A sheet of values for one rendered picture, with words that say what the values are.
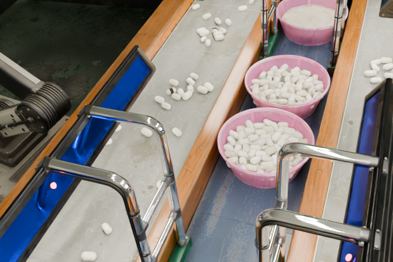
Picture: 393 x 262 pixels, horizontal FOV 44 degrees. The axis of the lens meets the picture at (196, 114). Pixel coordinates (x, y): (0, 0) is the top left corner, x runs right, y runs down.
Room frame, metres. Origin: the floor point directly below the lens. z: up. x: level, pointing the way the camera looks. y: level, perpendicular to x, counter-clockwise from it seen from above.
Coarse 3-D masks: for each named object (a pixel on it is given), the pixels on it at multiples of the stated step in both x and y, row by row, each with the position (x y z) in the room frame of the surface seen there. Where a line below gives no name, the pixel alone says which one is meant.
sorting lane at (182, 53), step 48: (240, 0) 1.82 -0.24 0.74; (192, 48) 1.51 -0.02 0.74; (240, 48) 1.48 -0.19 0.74; (144, 96) 1.26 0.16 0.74; (192, 96) 1.23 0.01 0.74; (144, 144) 1.04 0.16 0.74; (192, 144) 1.02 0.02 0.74; (96, 192) 0.88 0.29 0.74; (144, 192) 0.86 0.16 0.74; (48, 240) 0.74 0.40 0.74; (96, 240) 0.72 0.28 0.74
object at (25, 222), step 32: (128, 64) 0.92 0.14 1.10; (96, 96) 0.81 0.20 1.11; (128, 96) 0.86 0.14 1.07; (96, 128) 0.75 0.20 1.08; (64, 160) 0.66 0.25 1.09; (32, 192) 0.57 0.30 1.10; (64, 192) 0.60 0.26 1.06; (0, 224) 0.51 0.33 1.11; (32, 224) 0.53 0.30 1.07; (0, 256) 0.47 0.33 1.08
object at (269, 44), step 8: (264, 0) 1.44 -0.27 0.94; (272, 0) 1.58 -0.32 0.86; (264, 8) 1.44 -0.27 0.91; (272, 8) 1.54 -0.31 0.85; (264, 16) 1.44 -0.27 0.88; (272, 16) 1.58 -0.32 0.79; (264, 24) 1.44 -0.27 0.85; (272, 24) 1.58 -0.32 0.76; (264, 32) 1.44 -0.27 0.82; (272, 32) 1.58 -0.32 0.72; (264, 40) 1.44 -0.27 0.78; (272, 40) 1.54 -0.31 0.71; (264, 48) 1.44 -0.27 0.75; (272, 48) 1.50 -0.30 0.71; (264, 56) 1.44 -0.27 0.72
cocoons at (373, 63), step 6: (378, 60) 1.28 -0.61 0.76; (384, 60) 1.28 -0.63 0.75; (390, 60) 1.28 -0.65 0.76; (372, 66) 1.26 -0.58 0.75; (384, 66) 1.25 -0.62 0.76; (390, 66) 1.25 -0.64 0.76; (366, 72) 1.23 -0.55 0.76; (372, 72) 1.23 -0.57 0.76; (372, 78) 1.19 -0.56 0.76; (378, 78) 1.19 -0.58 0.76
